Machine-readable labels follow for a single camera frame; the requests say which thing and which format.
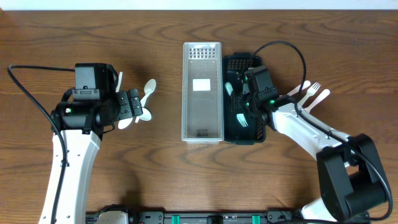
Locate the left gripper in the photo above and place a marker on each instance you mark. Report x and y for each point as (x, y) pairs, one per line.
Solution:
(125, 104)

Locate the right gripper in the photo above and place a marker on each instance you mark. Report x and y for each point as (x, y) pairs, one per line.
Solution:
(237, 104)

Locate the white spoon bowl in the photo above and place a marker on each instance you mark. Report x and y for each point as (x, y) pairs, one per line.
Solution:
(122, 124)
(148, 90)

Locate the pale green fork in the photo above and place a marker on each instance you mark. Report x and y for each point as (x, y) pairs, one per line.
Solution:
(240, 117)

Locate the white spoon crossing diagonal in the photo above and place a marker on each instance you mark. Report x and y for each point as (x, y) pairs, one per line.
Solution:
(145, 116)

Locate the white spoon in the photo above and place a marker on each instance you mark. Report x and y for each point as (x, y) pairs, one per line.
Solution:
(120, 78)
(306, 84)

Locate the white fork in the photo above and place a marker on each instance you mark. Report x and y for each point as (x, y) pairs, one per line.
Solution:
(310, 92)
(318, 100)

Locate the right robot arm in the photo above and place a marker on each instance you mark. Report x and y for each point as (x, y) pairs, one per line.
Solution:
(351, 177)

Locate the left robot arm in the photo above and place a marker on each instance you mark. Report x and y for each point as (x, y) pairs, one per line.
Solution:
(78, 125)

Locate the black plastic basket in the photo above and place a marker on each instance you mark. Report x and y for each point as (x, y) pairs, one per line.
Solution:
(234, 133)

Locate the white label in basket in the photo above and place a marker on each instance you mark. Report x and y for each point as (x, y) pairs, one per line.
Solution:
(201, 84)

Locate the clear plastic basket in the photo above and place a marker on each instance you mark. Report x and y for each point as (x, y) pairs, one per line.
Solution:
(202, 111)

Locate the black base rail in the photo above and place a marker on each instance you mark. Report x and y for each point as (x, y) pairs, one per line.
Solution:
(121, 214)

